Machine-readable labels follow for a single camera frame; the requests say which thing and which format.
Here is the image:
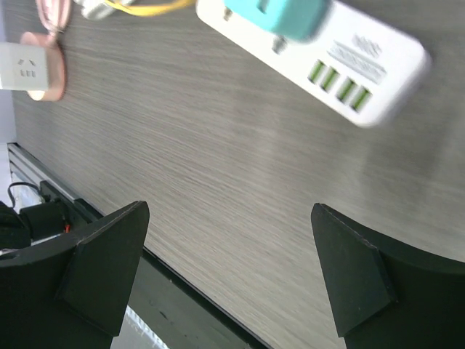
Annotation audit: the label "white cube socket plain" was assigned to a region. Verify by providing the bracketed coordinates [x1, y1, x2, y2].
[1, 42, 49, 91]

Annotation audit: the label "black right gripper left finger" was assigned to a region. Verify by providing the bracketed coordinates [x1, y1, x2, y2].
[1, 201, 150, 348]

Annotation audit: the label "pink round socket base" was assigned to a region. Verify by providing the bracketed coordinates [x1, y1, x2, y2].
[20, 32, 67, 102]

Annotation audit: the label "teal plug adapter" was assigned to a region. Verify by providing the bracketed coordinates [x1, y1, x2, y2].
[224, 0, 329, 54]

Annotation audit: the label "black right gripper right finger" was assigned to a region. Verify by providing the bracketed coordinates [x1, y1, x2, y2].
[311, 204, 464, 348]

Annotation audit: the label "yellow thin cable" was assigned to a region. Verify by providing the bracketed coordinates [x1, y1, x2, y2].
[104, 0, 197, 17]

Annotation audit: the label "pink coiled power cable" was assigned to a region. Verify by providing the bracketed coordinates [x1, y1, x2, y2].
[36, 0, 73, 36]

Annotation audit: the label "white power strip green ports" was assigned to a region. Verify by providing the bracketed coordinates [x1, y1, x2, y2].
[196, 1, 431, 127]

